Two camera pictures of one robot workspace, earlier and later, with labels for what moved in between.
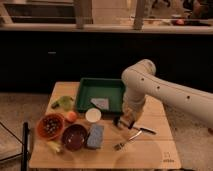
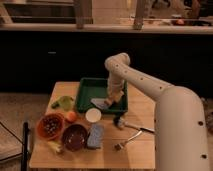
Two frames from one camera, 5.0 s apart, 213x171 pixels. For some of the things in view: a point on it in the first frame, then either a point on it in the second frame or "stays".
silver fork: [120, 146] stays
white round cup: [93, 115] stays
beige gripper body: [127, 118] -> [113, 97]
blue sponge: [95, 136] stays
